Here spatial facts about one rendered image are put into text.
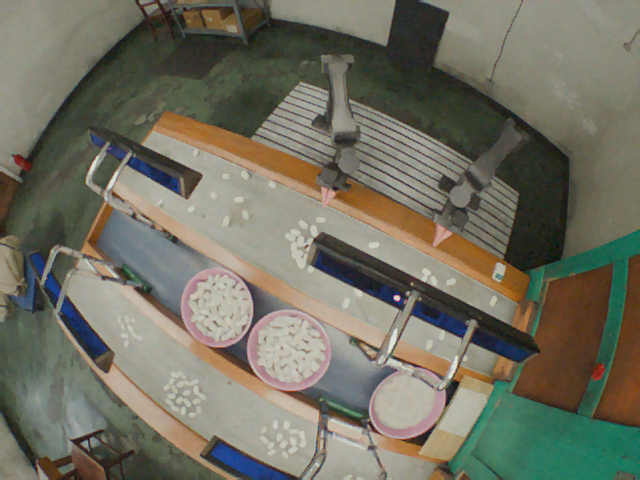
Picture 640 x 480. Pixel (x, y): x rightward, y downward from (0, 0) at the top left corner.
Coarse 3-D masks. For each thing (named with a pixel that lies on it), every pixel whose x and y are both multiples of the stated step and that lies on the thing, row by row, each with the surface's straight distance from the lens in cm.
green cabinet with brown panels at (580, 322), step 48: (624, 240) 91; (576, 288) 99; (624, 288) 85; (576, 336) 92; (624, 336) 81; (528, 384) 99; (576, 384) 85; (624, 384) 77; (528, 432) 92; (576, 432) 80; (624, 432) 73
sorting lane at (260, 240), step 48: (144, 144) 145; (144, 192) 128; (240, 192) 104; (288, 192) 100; (240, 240) 98; (288, 240) 94; (384, 240) 95; (336, 288) 90; (480, 288) 106; (432, 336) 97
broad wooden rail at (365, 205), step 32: (160, 128) 142; (192, 128) 129; (256, 160) 106; (288, 160) 104; (320, 192) 97; (352, 192) 97; (384, 224) 95; (416, 224) 97; (448, 256) 99; (480, 256) 105; (512, 288) 112
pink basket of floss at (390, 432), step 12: (396, 372) 92; (372, 396) 93; (444, 396) 101; (372, 408) 97; (372, 420) 96; (432, 420) 104; (384, 432) 99; (396, 432) 103; (408, 432) 104; (420, 432) 103
